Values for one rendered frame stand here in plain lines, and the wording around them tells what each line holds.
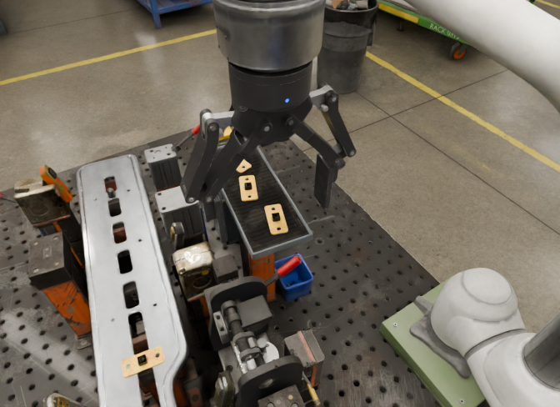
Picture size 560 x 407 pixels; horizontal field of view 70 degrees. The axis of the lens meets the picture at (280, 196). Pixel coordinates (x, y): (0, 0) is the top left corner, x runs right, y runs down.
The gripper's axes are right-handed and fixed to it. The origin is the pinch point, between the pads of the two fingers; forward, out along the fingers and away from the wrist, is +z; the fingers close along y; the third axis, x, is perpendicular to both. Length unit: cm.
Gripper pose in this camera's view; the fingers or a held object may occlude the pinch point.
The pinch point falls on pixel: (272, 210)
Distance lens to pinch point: 49.4
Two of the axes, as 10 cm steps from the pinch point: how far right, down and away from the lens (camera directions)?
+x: 3.9, 6.5, -6.5
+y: -9.2, 2.8, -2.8
